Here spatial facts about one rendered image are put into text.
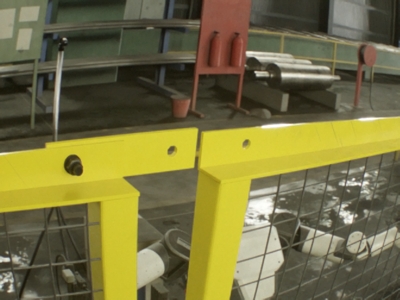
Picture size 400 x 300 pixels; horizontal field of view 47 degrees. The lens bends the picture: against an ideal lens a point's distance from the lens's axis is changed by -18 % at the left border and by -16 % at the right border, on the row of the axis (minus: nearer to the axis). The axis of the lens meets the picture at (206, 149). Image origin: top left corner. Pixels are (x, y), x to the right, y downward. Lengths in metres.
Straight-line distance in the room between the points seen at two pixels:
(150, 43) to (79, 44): 1.99
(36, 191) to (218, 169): 0.25
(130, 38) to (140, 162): 9.93
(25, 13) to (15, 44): 0.45
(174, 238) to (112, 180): 0.87
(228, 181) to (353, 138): 0.31
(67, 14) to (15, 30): 2.83
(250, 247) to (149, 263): 0.32
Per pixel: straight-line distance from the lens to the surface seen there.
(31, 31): 6.67
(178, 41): 11.13
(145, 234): 2.31
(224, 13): 8.07
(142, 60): 8.47
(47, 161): 0.59
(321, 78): 9.80
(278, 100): 8.97
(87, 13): 9.43
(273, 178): 5.88
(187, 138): 0.67
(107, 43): 9.70
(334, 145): 0.86
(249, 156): 0.73
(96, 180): 0.62
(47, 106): 7.77
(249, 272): 1.54
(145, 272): 1.39
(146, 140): 0.64
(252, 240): 1.56
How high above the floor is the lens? 2.04
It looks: 18 degrees down
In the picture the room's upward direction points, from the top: 6 degrees clockwise
